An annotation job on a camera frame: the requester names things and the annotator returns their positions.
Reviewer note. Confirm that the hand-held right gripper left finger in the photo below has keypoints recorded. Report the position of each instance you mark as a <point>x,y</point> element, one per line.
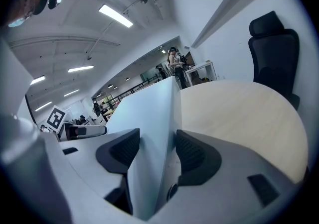
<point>94,168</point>

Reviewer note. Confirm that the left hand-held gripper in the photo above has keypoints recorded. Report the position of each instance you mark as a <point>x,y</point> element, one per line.
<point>56,118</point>

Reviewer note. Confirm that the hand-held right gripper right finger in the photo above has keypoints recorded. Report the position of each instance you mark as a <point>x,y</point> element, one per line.
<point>224,180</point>

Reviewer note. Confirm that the light blue board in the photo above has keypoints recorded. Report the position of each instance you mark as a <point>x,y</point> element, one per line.
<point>144,118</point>

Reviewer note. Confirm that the round wooden table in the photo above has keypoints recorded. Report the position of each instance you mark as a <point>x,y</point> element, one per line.
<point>236,118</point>

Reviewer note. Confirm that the long ceiling light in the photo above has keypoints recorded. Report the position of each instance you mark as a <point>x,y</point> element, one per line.
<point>115,16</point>
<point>71,92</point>
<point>43,106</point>
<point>81,68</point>
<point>38,80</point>

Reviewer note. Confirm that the black metal railing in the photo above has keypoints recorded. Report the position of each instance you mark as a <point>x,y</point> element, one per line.
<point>135,89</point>

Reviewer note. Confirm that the white polka dot shirt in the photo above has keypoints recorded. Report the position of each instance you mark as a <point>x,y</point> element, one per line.
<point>12,81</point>

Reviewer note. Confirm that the white table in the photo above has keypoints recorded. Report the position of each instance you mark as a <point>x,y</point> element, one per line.
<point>202,67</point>

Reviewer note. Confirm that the light blue face mask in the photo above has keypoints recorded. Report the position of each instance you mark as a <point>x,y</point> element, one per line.
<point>16,22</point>

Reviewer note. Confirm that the black office chair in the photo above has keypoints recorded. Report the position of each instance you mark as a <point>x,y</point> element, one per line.
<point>274,51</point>

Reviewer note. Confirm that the ceiling dome camera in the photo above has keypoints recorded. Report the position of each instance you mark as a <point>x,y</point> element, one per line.
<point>144,0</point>

